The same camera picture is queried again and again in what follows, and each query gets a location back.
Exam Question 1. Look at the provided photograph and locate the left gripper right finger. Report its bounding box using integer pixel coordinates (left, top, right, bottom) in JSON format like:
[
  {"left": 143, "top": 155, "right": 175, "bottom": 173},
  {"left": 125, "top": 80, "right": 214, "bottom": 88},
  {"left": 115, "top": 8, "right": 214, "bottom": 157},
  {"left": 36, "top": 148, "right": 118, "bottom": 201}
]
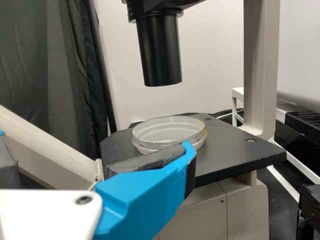
[{"left": 92, "top": 140, "right": 198, "bottom": 240}]

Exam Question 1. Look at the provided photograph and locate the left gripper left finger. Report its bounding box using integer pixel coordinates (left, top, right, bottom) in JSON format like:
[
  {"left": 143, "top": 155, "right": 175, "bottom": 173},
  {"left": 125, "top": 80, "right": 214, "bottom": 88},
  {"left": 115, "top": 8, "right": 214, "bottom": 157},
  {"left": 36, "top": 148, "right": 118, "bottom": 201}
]
[{"left": 0, "top": 129, "right": 20, "bottom": 190}]

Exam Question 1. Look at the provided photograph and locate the petri dish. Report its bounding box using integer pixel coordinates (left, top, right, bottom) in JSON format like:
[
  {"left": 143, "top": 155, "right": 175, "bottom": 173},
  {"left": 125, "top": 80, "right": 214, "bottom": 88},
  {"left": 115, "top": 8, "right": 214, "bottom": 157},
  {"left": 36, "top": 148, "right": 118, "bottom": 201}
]
[{"left": 131, "top": 115, "right": 208, "bottom": 155}]

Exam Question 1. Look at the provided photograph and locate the black platform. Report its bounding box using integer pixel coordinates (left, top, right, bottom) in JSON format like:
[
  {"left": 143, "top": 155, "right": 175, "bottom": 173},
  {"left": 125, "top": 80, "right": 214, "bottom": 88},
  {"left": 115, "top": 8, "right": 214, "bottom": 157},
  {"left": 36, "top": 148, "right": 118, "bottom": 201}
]
[
  {"left": 284, "top": 111, "right": 320, "bottom": 134},
  {"left": 299, "top": 183, "right": 320, "bottom": 240}
]

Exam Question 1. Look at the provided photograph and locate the cream microscope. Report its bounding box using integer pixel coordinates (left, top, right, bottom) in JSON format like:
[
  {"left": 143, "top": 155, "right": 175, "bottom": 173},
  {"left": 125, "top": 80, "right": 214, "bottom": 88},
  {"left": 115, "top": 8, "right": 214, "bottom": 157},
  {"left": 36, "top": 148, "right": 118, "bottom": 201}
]
[{"left": 0, "top": 0, "right": 288, "bottom": 240}]

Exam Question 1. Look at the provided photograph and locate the white box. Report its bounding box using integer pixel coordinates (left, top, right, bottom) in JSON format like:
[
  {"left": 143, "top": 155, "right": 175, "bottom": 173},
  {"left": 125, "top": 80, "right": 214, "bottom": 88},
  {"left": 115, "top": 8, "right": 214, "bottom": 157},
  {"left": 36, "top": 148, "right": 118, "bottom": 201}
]
[{"left": 277, "top": 0, "right": 320, "bottom": 105}]

